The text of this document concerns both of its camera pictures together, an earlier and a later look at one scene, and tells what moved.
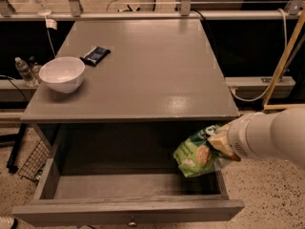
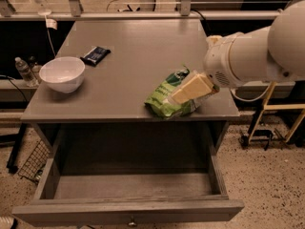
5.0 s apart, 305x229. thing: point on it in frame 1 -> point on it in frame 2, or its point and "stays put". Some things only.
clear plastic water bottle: [26, 72] stays put
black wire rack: [34, 163] stays put
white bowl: [62, 74] stays put
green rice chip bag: [197, 155] -> [158, 100]
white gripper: [240, 136] -> [216, 62]
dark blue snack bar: [92, 57] stays put
